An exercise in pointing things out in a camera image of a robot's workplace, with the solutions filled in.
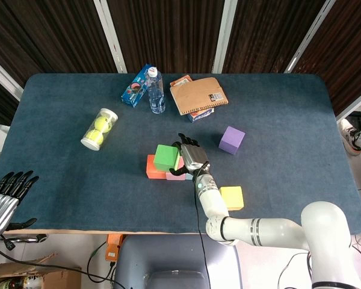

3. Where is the white orange sneaker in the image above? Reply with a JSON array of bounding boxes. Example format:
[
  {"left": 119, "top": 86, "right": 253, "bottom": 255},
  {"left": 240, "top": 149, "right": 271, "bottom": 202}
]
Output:
[{"left": 338, "top": 118, "right": 361, "bottom": 157}]

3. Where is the white metal frame post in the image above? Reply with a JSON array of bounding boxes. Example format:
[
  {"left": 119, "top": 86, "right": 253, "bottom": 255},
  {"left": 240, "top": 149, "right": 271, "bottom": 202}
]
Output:
[
  {"left": 93, "top": 0, "right": 128, "bottom": 74},
  {"left": 212, "top": 0, "right": 238, "bottom": 74},
  {"left": 284, "top": 0, "right": 338, "bottom": 74}
]

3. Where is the orange paper packet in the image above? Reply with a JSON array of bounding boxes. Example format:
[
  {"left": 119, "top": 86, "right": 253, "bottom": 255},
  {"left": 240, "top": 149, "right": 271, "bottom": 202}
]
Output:
[{"left": 169, "top": 75, "right": 193, "bottom": 89}]

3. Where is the clear plastic water bottle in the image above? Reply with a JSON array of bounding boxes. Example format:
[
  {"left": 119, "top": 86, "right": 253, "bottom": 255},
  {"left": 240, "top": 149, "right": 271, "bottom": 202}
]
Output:
[{"left": 147, "top": 67, "right": 166, "bottom": 114}]

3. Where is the blue felt table cloth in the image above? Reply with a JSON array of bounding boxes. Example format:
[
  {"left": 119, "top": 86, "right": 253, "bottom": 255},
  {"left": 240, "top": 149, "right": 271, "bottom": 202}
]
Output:
[{"left": 0, "top": 73, "right": 361, "bottom": 235}]

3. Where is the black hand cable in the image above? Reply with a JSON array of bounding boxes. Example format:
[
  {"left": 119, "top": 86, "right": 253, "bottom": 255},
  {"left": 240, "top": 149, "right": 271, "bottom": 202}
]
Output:
[
  {"left": 0, "top": 234, "right": 124, "bottom": 289},
  {"left": 193, "top": 164, "right": 211, "bottom": 289}
]

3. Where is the white metal frame beam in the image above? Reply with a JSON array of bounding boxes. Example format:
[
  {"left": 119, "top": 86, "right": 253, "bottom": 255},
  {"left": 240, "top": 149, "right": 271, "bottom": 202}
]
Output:
[
  {"left": 0, "top": 52, "right": 24, "bottom": 102},
  {"left": 336, "top": 93, "right": 361, "bottom": 123}
]

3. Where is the brown cardboard box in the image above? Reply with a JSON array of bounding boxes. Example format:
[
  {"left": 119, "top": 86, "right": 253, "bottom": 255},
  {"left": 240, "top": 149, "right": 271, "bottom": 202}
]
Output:
[{"left": 0, "top": 252, "right": 82, "bottom": 289}]

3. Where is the pink foam cube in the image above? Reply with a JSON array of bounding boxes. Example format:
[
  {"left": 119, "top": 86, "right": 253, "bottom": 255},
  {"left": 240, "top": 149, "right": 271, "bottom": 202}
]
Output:
[{"left": 165, "top": 156, "right": 187, "bottom": 181}]

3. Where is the red foam cube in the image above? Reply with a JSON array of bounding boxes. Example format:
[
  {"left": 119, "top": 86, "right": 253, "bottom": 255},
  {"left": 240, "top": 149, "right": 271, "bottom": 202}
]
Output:
[{"left": 146, "top": 154, "right": 168, "bottom": 180}]

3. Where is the glass bottle yellow label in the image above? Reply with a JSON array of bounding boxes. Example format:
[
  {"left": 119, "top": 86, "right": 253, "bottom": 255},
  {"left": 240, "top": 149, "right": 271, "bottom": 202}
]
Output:
[{"left": 0, "top": 275, "right": 45, "bottom": 289}]

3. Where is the black green power cable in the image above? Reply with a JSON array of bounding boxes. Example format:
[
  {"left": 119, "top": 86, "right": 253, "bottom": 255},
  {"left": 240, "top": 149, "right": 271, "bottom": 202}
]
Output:
[{"left": 87, "top": 240, "right": 117, "bottom": 284}]

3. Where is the blue white card box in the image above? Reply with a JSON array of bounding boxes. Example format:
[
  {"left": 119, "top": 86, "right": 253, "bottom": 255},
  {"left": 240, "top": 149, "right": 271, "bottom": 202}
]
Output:
[{"left": 188, "top": 107, "right": 215, "bottom": 123}]

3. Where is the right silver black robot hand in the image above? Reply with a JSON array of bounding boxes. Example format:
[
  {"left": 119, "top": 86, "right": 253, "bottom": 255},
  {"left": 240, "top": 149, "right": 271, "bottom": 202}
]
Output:
[{"left": 168, "top": 132, "right": 211, "bottom": 177}]

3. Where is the yellow foam cube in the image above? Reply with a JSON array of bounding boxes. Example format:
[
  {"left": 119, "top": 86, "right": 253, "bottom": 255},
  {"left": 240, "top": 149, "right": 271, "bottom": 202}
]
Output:
[{"left": 218, "top": 185, "right": 245, "bottom": 211}]

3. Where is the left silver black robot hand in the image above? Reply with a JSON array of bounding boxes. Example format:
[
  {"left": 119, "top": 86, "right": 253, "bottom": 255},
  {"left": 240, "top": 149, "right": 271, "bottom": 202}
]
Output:
[{"left": 0, "top": 170, "right": 40, "bottom": 237}]

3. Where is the black floor cable tangle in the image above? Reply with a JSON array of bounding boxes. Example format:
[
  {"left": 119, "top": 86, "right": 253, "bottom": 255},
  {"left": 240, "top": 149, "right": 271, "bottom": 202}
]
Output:
[{"left": 276, "top": 233, "right": 361, "bottom": 289}]

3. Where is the purple foam cube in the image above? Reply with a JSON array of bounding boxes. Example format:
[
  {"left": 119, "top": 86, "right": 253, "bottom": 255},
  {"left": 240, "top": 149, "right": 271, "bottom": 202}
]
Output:
[{"left": 218, "top": 125, "right": 246, "bottom": 155}]

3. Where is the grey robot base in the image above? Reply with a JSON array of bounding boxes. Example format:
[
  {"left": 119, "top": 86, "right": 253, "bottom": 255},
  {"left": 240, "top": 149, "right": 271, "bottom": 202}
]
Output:
[{"left": 113, "top": 234, "right": 244, "bottom": 289}]

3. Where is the black left hand cable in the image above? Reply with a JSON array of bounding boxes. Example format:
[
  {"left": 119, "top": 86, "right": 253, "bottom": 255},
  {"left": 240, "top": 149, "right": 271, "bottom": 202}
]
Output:
[{"left": 0, "top": 234, "right": 124, "bottom": 289}]

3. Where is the brown cardboard package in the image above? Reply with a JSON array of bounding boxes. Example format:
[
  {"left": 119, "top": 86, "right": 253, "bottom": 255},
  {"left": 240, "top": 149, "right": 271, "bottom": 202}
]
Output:
[{"left": 170, "top": 76, "right": 229, "bottom": 116}]

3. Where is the green foam cube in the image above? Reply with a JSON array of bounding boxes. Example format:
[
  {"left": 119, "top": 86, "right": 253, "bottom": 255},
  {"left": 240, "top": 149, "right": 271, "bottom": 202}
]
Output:
[{"left": 153, "top": 144, "right": 181, "bottom": 173}]

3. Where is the yellow tennis ball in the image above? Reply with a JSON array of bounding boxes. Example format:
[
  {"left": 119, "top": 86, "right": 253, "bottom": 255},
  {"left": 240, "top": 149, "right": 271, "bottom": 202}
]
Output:
[
  {"left": 94, "top": 116, "right": 113, "bottom": 133},
  {"left": 85, "top": 129, "right": 105, "bottom": 145}
]

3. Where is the clear tennis ball tube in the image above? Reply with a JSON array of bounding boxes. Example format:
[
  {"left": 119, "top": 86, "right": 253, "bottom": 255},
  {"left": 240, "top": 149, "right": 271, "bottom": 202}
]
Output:
[{"left": 80, "top": 108, "right": 119, "bottom": 151}]

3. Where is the orange device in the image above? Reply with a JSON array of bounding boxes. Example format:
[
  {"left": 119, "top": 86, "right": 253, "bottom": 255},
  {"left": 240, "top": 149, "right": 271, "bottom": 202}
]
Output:
[{"left": 104, "top": 234, "right": 124, "bottom": 262}]

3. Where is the black right hand cable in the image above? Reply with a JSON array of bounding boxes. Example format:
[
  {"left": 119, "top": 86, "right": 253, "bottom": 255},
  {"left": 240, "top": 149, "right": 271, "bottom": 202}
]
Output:
[{"left": 193, "top": 164, "right": 211, "bottom": 289}]

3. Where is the chrome metal bar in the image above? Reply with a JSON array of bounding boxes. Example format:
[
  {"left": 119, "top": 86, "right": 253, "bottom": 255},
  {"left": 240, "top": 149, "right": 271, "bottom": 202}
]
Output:
[{"left": 1, "top": 234, "right": 48, "bottom": 243}]

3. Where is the blue cookie box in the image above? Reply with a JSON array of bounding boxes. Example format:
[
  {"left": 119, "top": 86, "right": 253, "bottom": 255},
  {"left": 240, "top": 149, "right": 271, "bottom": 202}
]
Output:
[{"left": 120, "top": 63, "right": 153, "bottom": 108}]

